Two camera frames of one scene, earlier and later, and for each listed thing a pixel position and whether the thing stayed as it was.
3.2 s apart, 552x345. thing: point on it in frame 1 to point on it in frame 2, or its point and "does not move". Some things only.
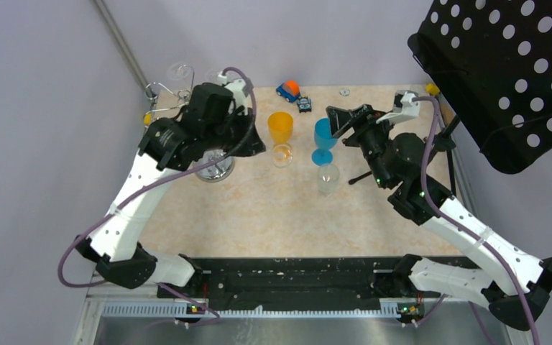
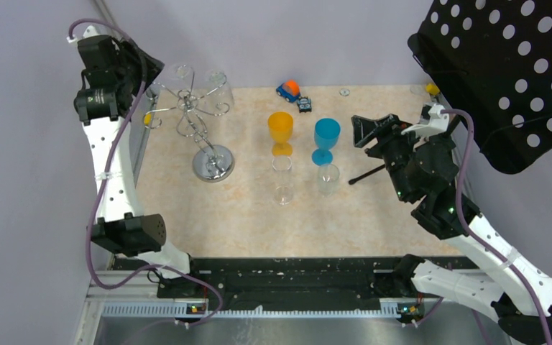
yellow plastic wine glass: [281, 126] does not move
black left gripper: [251, 144] to [149, 66]
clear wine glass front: [328, 176] does not move
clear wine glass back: [183, 72] does not move
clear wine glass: [282, 155] to [283, 193]
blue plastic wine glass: [325, 141] does not move
